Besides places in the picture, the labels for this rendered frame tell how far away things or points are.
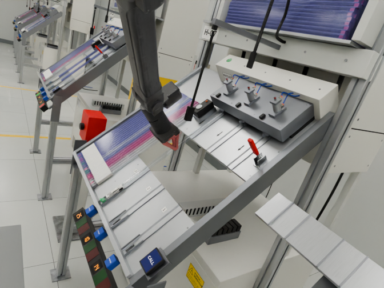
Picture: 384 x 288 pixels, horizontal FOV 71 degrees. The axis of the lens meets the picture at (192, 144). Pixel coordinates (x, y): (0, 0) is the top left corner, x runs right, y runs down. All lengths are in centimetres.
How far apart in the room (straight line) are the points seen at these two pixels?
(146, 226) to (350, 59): 71
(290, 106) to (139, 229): 56
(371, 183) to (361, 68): 162
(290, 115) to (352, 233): 178
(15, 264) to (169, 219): 43
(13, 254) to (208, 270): 58
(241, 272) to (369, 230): 156
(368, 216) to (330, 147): 159
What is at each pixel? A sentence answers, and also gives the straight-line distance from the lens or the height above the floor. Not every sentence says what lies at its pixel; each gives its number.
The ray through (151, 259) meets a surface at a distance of 68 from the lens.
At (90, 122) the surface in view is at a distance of 154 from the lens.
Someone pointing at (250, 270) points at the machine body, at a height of 62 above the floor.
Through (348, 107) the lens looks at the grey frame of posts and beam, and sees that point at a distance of 87.
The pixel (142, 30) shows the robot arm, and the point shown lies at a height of 126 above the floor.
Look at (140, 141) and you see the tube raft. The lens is 104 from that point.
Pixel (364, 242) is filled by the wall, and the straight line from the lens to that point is 248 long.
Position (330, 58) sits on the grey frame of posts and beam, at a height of 134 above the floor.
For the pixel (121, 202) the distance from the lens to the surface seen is 89.
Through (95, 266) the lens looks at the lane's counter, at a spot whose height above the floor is 66.
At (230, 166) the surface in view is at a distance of 81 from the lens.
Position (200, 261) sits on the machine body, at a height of 60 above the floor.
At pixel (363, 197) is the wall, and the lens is 242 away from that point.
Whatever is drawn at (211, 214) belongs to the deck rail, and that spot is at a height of 89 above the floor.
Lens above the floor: 126
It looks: 19 degrees down
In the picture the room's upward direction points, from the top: 17 degrees clockwise
